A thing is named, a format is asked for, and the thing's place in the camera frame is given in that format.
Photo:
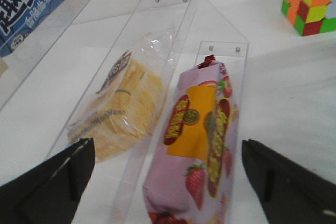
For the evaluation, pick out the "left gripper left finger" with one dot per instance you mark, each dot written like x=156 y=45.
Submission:
x=51 y=191

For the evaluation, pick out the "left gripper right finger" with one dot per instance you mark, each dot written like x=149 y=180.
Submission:
x=287 y=192

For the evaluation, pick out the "bread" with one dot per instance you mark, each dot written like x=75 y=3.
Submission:
x=129 y=103

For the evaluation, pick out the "pink strawberry snack pack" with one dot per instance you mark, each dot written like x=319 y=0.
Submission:
x=191 y=175

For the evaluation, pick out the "clear acrylic left shelf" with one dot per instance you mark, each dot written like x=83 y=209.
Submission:
x=54 y=74

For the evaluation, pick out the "multicolour puzzle cube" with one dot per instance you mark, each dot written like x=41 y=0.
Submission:
x=310 y=17

